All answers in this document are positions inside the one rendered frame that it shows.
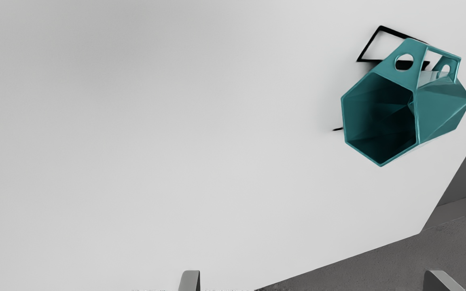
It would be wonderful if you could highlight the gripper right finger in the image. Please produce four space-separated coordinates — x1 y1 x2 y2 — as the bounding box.
424 270 466 291

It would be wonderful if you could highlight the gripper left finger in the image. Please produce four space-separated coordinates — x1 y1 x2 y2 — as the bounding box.
178 270 201 291

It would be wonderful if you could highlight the teal faceted mug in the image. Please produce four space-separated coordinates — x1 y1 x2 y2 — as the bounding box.
341 38 466 167

